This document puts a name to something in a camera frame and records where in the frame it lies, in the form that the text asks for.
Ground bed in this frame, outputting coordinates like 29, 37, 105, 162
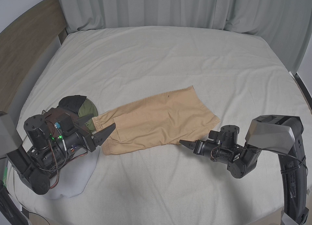
0, 0, 312, 225

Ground black garment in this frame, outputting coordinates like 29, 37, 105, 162
59, 95, 87, 116

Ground brown garment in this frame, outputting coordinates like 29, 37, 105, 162
41, 107, 81, 134

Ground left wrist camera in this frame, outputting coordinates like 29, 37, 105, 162
60, 117, 75, 135

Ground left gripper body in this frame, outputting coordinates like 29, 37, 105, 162
61, 128, 97, 158

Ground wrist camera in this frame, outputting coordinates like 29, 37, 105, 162
208, 129, 222, 142
60, 117, 75, 135

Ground tan shorts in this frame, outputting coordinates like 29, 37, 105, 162
92, 85, 221, 157

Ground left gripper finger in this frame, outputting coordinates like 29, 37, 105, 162
94, 123, 116, 147
75, 113, 95, 132

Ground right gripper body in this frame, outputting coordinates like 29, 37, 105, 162
194, 140, 217, 157

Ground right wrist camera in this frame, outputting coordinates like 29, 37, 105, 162
208, 129, 222, 142

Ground white garment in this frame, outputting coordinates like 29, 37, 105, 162
45, 146, 100, 199

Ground black cable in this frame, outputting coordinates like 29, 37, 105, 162
23, 211, 49, 225

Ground green garment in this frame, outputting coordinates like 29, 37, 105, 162
78, 98, 99, 133

